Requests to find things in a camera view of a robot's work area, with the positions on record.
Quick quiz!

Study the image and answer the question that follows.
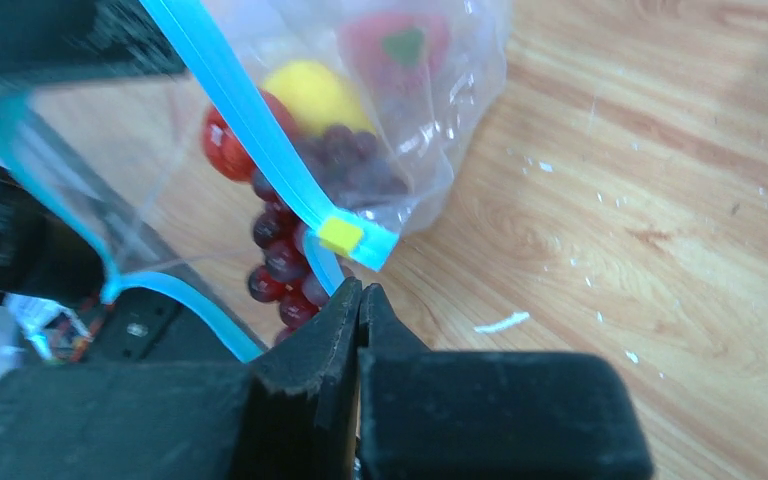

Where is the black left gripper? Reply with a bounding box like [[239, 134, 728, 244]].
[[0, 166, 105, 306]]

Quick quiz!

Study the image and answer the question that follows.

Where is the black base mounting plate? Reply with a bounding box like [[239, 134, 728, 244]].
[[85, 221, 269, 364]]

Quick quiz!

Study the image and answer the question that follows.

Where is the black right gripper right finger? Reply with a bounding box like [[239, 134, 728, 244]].
[[357, 283, 656, 480]]

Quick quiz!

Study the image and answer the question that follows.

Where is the pink peach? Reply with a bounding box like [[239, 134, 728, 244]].
[[337, 10, 451, 111]]

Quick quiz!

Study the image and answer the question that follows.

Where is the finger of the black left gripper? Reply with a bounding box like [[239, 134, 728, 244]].
[[0, 0, 185, 96]]

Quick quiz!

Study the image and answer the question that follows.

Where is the purple grape bunch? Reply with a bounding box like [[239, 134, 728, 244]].
[[249, 124, 407, 340]]

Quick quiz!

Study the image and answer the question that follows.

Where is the red orange wax apple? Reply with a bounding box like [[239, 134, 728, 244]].
[[201, 88, 301, 183]]

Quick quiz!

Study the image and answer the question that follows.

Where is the clear zip top bag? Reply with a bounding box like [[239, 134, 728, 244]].
[[0, 1, 512, 361]]

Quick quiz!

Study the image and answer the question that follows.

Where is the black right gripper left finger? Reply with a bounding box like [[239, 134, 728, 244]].
[[0, 278, 363, 479]]

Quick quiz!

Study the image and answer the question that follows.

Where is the yellow lemon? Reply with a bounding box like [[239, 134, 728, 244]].
[[260, 60, 376, 135]]

